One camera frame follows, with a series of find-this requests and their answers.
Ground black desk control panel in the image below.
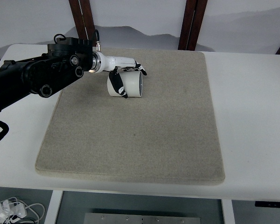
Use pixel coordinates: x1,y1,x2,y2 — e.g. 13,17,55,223
255,201,280,208

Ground middle brown wooden frame post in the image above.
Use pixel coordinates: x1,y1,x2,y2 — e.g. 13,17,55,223
178,0,208,51

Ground beige felt mat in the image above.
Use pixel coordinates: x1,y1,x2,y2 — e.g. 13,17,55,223
35,49,225,185

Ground white charger and cables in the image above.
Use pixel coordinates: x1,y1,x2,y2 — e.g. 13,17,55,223
0,197,46,224

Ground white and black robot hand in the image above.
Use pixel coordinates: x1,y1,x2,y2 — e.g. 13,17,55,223
93,52,147,98

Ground left brown wooden frame post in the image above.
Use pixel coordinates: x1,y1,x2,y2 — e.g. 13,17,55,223
69,0,96,47

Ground metal base plate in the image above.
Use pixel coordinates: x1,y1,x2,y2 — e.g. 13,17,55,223
84,213,201,224

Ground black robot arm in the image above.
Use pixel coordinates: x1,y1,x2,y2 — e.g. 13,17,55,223
0,30,99,112

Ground white ribbed cup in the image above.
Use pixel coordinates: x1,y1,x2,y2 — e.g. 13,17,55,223
119,71,143,98

